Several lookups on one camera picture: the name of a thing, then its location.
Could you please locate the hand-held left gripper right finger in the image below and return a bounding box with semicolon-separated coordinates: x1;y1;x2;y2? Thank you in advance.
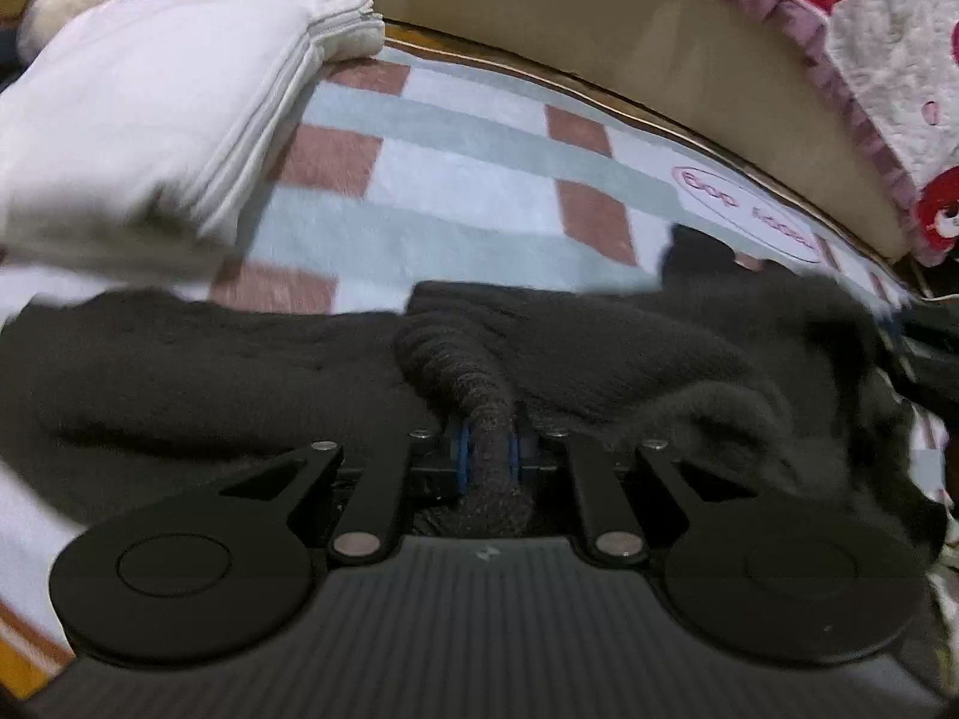
506;423;755;569

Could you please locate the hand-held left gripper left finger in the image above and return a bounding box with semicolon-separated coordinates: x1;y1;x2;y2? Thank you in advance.
219;421;473;565

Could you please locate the dark grey knit sweater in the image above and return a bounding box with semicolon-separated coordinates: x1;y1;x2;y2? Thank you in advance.
0;225;949;563

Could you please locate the checkered plush blanket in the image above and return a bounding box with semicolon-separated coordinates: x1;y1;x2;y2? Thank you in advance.
0;41;959;697

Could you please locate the beige bed headboard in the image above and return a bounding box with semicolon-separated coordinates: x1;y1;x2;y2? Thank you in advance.
112;0;926;265

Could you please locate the white folded garment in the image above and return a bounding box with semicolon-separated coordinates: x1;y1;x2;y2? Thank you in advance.
0;0;388;271

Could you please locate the red printed frilled quilt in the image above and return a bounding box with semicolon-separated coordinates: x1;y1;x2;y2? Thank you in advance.
618;0;959;267

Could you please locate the white plush toy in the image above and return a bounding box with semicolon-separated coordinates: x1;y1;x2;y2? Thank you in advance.
15;0;121;62

